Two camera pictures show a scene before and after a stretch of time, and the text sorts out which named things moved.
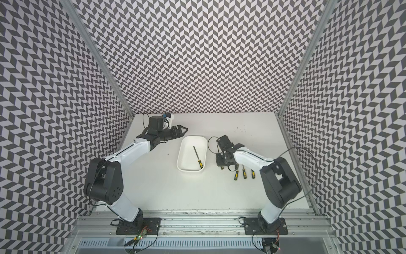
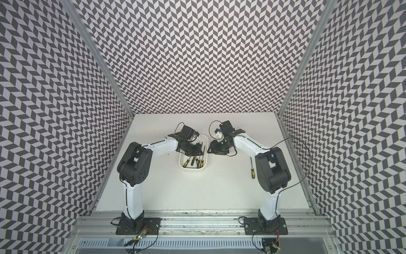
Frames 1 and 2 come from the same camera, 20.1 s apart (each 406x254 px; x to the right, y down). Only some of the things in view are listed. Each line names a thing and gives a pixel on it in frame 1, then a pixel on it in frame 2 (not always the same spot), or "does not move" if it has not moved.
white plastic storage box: [187, 160] does not move
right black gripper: [219, 162] -> [215, 148]
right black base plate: [252, 227] does not move
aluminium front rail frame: [309, 225] does not move
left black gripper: [178, 133] -> [197, 151]
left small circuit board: [138, 237] does not move
